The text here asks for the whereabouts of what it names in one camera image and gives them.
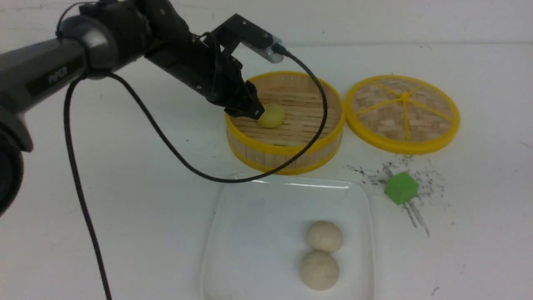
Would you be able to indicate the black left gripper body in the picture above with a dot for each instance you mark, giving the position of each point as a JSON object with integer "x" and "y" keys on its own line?
{"x": 206, "y": 67}

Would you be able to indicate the white steamed bun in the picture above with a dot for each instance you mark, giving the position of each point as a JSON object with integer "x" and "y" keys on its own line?
{"x": 325, "y": 236}

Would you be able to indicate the yellow rimmed woven steamer lid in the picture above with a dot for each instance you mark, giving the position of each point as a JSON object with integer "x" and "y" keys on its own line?
{"x": 401, "y": 114}

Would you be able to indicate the beige steamed bun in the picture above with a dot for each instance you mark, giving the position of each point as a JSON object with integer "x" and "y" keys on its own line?
{"x": 318, "y": 270}

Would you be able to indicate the yellow steamed bun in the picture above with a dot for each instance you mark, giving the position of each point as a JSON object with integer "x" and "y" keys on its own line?
{"x": 272, "y": 117}

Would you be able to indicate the green cube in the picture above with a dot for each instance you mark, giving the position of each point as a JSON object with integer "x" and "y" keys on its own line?
{"x": 401, "y": 188}

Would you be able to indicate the yellow rimmed bamboo steamer basket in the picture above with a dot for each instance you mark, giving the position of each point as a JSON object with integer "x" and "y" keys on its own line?
{"x": 265, "y": 149}

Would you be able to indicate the white square plate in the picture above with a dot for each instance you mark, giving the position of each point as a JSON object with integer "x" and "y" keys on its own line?
{"x": 258, "y": 238}

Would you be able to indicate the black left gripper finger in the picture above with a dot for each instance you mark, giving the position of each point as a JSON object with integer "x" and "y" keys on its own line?
{"x": 235, "y": 107}
{"x": 254, "y": 107}

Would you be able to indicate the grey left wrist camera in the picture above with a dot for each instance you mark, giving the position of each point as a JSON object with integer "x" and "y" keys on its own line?
{"x": 268, "y": 53}

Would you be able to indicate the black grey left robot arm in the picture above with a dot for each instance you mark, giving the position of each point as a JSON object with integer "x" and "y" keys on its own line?
{"x": 107, "y": 35}

